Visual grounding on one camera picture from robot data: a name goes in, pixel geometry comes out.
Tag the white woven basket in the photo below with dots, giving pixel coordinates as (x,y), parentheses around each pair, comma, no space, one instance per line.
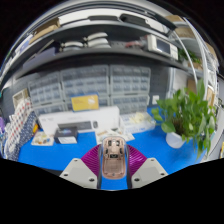
(20,97)

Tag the green potted plant white pot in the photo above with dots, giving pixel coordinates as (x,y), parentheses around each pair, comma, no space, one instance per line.
(186,113)

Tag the colourful sticker sheet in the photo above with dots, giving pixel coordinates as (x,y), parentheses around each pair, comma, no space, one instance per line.
(98,135)
(42,138)

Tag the white metal shelf rack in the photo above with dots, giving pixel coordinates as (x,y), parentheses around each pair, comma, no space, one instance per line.
(203,60)

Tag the yellow card box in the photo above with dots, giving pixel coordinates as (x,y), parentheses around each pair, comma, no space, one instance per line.
(85,102)

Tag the black wall shelf unit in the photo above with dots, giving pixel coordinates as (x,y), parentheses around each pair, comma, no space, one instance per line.
(100,50)

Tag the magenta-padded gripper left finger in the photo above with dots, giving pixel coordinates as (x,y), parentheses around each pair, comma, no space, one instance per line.
(78,171)

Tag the white box blue label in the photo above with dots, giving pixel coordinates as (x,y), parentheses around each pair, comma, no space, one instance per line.
(137,123)

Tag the small black product box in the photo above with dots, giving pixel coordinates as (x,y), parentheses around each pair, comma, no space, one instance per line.
(66,135)

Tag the red white checked cloth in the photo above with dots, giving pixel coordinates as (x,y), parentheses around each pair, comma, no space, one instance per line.
(16,123)

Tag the white wall socket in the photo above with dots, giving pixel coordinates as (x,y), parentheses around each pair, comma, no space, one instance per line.
(155,99)

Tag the purple soft bag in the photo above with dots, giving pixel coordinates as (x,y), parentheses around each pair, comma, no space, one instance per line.
(2,125)

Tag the long white keyboard box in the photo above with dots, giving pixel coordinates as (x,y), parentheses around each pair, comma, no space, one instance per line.
(100,115)

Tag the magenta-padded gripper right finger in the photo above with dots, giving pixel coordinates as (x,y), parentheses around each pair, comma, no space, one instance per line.
(148,170)

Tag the small yellow red packet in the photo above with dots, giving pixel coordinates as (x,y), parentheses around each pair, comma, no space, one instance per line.
(35,128)

